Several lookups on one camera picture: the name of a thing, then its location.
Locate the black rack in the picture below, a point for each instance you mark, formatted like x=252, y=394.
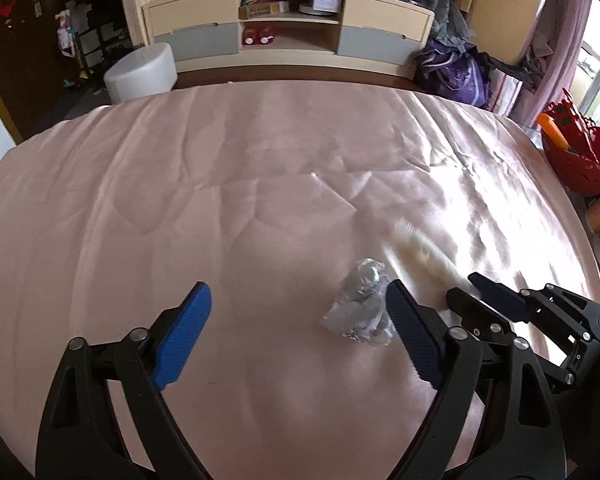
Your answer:
x=90, y=50

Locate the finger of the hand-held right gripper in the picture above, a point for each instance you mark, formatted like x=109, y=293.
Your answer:
x=472, y=312
x=502, y=297

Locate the red bottle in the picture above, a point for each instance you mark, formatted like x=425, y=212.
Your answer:
x=250, y=35
x=266, y=34

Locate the blurred white stick object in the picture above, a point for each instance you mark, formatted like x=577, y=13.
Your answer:
x=430, y=255

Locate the flat cardboard box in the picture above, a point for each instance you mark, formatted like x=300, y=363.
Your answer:
x=262, y=10

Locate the dark brown door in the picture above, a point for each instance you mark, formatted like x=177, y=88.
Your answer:
x=20, y=60

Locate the pink blanket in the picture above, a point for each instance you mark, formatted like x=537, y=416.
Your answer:
x=230, y=185

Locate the grey clothing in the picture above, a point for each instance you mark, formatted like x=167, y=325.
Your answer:
x=445, y=15

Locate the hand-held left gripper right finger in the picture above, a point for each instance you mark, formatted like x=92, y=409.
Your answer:
x=415, y=337

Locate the stacked cardboard boxes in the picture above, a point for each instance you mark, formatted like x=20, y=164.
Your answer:
x=500, y=0

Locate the silver foil wrapper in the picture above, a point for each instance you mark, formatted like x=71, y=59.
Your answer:
x=360, y=305

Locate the pink curtain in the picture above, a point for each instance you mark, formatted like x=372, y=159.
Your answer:
x=560, y=20

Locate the red plastic basket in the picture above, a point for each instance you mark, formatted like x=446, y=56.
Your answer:
x=580, y=165

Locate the orange stick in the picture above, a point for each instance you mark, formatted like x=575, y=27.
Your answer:
x=552, y=130

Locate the purple bag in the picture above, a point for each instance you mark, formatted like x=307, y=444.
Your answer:
x=450, y=75

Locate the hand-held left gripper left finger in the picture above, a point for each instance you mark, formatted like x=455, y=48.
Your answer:
x=180, y=340

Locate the beige grey low cabinet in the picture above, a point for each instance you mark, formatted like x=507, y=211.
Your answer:
x=380, y=15

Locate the white round stool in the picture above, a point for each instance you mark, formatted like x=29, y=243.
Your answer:
x=140, y=70

